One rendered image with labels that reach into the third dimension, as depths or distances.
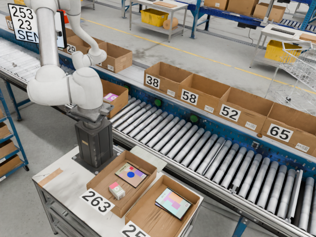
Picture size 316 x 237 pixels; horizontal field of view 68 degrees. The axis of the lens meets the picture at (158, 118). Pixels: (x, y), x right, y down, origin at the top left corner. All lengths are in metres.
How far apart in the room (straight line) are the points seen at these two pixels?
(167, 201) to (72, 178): 0.65
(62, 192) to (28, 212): 0.95
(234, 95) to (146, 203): 1.30
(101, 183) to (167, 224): 0.50
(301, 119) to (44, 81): 1.94
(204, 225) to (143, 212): 1.02
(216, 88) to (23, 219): 2.13
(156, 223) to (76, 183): 0.60
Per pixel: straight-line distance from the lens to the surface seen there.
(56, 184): 1.74
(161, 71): 2.58
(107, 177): 1.70
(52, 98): 1.40
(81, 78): 1.36
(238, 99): 2.32
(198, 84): 2.41
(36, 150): 3.11
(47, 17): 1.64
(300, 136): 2.04
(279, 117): 2.31
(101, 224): 1.53
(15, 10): 2.45
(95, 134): 1.54
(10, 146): 2.65
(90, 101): 1.41
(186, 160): 1.85
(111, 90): 2.42
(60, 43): 2.28
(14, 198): 2.74
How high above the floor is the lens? 2.09
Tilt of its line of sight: 38 degrees down
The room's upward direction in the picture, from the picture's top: 6 degrees clockwise
